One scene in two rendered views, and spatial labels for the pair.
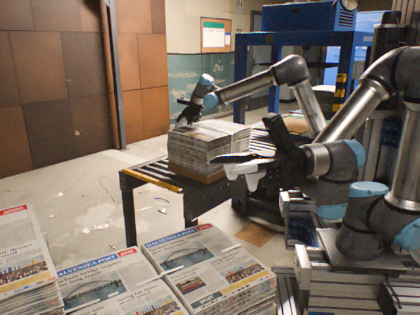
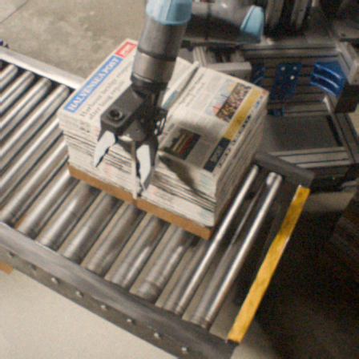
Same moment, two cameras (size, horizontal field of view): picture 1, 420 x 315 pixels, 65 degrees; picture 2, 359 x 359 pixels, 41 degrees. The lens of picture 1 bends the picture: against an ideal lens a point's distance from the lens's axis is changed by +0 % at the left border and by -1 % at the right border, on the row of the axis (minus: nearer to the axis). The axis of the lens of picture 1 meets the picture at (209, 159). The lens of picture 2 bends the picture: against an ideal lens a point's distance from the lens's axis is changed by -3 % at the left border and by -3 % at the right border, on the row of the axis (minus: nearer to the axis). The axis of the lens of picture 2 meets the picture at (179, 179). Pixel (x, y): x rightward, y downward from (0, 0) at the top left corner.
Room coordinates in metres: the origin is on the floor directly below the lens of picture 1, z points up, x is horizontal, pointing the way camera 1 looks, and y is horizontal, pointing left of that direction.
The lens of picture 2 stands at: (1.91, 0.73, 1.79)
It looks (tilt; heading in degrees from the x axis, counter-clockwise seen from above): 54 degrees down; 255
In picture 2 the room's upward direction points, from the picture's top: 4 degrees clockwise
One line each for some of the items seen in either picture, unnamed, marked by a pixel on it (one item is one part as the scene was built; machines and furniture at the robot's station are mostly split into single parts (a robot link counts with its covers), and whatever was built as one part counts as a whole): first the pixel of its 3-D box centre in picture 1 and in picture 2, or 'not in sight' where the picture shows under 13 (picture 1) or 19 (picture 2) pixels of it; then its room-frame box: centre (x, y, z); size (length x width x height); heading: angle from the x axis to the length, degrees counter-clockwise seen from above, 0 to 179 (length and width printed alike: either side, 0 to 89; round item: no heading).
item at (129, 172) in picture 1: (149, 180); (272, 259); (1.57, 0.30, 0.81); 0.43 x 0.03 x 0.02; 50
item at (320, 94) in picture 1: (326, 101); not in sight; (3.29, -1.15, 0.93); 0.38 x 0.30 x 0.26; 140
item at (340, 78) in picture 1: (337, 107); not in sight; (2.29, -0.89, 1.05); 0.05 x 0.05 x 0.45; 50
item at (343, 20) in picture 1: (308, 19); not in sight; (2.85, -0.78, 1.65); 0.60 x 0.45 x 0.20; 50
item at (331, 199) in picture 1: (327, 192); not in sight; (0.76, -0.30, 1.12); 0.11 x 0.08 x 0.11; 21
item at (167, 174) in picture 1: (172, 178); (215, 235); (1.67, 0.20, 0.77); 0.47 x 0.05 x 0.05; 50
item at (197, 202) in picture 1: (262, 168); (91, 101); (1.91, -0.32, 0.74); 1.34 x 0.05 x 0.12; 140
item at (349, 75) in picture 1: (335, 143); not in sight; (2.34, -0.92, 0.77); 0.09 x 0.09 x 1.55; 50
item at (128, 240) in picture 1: (131, 241); not in sight; (1.74, 0.47, 0.34); 0.06 x 0.06 x 0.68; 50
